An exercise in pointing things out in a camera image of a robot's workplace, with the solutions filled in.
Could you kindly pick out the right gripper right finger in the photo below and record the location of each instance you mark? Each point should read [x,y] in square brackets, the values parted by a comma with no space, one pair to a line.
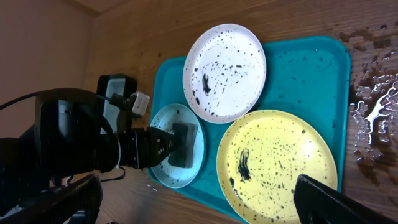
[317,203]

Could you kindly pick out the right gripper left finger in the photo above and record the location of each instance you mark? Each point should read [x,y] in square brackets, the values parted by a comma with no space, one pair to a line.
[77,203]

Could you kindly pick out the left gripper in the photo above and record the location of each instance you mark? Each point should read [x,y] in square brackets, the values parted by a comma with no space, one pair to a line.
[143,148]

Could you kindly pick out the dark green sponge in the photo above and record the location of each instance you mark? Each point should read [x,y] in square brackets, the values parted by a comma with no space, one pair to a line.
[185,135]

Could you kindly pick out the light blue plate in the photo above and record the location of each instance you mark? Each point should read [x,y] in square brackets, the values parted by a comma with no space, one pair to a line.
[172,176]

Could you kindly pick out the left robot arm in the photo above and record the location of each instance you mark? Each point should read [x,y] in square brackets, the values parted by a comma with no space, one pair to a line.
[77,131]

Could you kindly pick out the teal plastic tray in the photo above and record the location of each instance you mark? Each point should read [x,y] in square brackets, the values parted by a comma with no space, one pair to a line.
[307,77]

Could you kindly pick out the yellow-green rimmed plate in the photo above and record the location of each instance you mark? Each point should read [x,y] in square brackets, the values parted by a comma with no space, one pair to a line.
[259,159]

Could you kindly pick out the white speckled plate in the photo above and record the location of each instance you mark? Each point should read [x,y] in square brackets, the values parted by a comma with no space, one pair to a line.
[224,73]

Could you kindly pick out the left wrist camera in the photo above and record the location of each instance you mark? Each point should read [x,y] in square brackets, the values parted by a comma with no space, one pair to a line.
[141,101]

